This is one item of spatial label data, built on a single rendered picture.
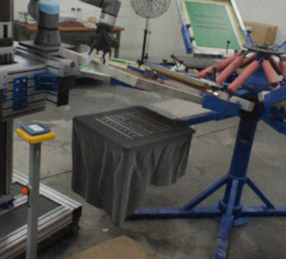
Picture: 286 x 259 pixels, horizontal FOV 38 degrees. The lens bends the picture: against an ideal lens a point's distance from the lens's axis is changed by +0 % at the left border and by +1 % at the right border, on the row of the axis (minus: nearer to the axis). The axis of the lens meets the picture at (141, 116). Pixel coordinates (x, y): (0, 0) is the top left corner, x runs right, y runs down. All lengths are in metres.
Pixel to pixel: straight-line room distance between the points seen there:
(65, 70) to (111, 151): 0.55
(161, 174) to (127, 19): 5.10
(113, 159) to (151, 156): 0.19
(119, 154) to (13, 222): 0.98
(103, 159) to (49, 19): 0.81
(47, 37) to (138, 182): 0.93
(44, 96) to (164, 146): 0.75
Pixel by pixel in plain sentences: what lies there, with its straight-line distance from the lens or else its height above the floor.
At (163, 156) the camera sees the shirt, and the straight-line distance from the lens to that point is 2.08.
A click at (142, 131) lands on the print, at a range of 2.07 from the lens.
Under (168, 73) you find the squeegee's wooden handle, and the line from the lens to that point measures 2.31.
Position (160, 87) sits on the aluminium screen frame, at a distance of 1.78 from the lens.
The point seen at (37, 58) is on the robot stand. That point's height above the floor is 1.18.
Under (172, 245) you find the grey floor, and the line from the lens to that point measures 2.92.
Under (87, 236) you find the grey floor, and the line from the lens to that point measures 2.90.
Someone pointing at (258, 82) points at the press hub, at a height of 1.08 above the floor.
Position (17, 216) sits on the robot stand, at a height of 0.21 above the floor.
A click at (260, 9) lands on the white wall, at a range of 6.84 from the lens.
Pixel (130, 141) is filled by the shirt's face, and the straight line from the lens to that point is 1.94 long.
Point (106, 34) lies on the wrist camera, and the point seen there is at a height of 1.43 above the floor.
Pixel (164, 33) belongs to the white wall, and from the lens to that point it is 7.69.
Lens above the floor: 1.71
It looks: 20 degrees down
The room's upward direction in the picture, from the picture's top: 7 degrees clockwise
